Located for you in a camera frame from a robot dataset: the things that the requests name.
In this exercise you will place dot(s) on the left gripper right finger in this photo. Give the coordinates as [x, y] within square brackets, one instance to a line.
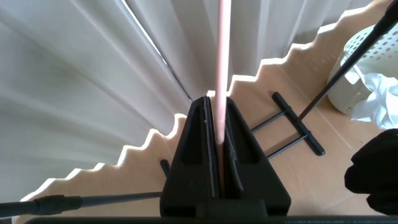
[261, 183]

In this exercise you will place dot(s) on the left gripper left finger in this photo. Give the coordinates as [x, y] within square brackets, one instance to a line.
[189, 174]

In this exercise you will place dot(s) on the black shorts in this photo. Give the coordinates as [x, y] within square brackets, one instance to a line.
[376, 174]

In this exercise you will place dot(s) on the pink clothes hanger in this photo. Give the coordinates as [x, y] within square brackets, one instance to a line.
[222, 62]

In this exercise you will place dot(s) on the black clothes rack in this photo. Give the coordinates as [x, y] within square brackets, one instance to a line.
[298, 124]

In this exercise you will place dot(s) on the white laundry basket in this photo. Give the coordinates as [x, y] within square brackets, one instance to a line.
[342, 90]

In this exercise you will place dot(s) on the silver curtain wand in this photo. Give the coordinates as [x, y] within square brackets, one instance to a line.
[174, 76]

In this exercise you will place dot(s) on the white garment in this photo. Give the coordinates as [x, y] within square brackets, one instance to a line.
[379, 99]

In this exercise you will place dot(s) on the beige curtain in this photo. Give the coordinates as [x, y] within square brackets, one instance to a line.
[77, 77]

